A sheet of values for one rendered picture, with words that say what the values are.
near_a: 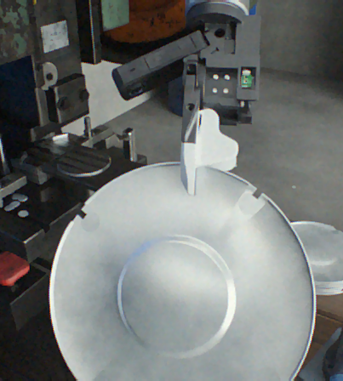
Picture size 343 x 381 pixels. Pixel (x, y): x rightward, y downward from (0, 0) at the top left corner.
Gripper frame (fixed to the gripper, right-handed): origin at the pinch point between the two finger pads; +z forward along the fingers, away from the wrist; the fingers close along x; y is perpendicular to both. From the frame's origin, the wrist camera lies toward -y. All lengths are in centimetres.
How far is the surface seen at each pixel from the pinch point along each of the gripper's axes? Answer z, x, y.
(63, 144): -23, 59, -36
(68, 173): -13, 49, -30
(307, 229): -12, 104, 33
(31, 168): -14, 52, -40
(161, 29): -54, 57, -14
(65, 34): -39, 36, -30
